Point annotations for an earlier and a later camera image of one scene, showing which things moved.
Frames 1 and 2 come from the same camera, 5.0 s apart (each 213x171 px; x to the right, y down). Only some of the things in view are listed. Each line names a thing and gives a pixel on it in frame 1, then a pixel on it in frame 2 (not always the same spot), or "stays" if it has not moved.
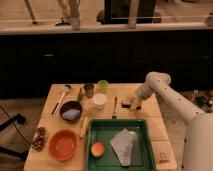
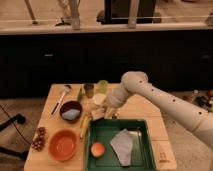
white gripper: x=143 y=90 to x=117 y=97
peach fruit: x=97 y=149 stays
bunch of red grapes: x=39 y=140 stays
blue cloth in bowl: x=71 y=114 stays
